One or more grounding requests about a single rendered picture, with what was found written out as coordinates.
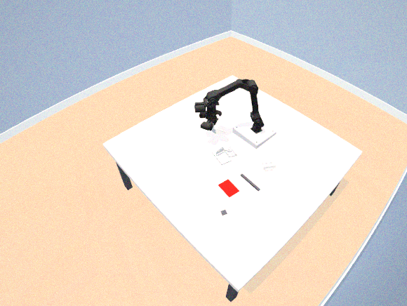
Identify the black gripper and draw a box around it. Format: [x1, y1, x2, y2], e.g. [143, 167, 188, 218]
[200, 110, 222, 131]

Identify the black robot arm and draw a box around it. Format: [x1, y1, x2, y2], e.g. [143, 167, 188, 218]
[194, 79, 264, 133]

